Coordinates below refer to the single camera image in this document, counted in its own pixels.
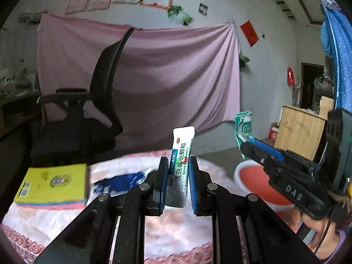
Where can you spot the blue foil snack wrapper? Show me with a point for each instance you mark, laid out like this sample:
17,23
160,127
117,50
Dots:
119,184

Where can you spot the red paper wall sign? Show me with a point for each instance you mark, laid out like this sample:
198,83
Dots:
249,33

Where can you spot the red hanging wall ornament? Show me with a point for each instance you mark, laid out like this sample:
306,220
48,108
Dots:
290,77

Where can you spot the yellow book stack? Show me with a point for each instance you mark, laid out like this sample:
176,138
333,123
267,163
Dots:
54,188

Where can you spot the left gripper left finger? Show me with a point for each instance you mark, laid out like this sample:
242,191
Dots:
160,187

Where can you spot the wooden cabinet board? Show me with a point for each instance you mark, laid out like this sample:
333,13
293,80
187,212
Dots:
301,130

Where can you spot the pink hanging sheet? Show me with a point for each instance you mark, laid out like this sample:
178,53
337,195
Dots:
165,79

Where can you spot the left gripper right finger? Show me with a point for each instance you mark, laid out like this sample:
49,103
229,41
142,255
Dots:
197,182

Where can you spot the white medicine sachet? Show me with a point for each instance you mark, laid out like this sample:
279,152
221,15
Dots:
178,172

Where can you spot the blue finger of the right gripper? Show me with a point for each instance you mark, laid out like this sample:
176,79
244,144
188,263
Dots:
255,153
265,147

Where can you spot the blue dotted curtain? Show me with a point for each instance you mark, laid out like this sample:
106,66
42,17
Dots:
336,42

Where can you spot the green white packet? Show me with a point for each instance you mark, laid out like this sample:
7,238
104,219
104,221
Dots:
243,127

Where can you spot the orange white trash basin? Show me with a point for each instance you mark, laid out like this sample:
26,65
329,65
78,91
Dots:
250,177

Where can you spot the black office chair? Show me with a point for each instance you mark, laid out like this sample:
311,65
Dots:
78,135

